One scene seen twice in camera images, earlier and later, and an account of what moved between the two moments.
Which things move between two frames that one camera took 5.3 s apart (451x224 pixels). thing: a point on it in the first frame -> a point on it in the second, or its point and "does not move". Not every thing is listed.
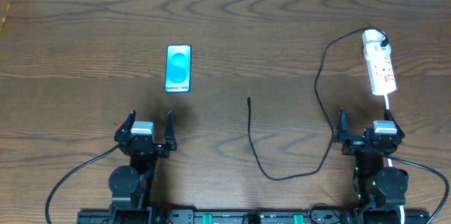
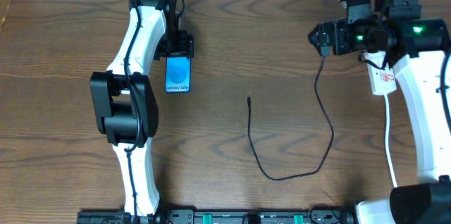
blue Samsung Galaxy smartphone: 178,68 does not move
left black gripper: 145,145 -> 178,52
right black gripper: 368,140 -> 339,37
